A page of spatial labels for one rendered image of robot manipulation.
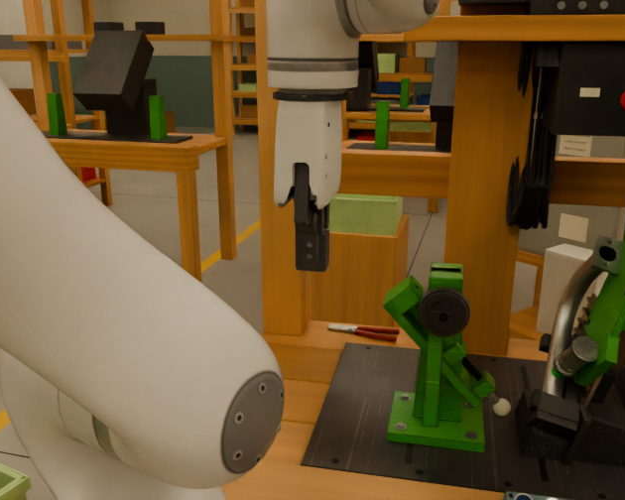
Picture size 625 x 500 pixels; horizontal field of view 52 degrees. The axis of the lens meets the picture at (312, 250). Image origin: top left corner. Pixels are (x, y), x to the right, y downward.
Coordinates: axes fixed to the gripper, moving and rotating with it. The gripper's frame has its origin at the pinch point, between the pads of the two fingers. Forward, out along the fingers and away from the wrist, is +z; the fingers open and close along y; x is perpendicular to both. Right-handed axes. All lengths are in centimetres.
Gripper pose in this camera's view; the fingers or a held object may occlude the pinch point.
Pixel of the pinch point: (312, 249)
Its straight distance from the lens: 64.9
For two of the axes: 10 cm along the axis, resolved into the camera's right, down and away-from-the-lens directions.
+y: -2.1, 3.0, -9.3
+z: 0.0, 9.5, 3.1
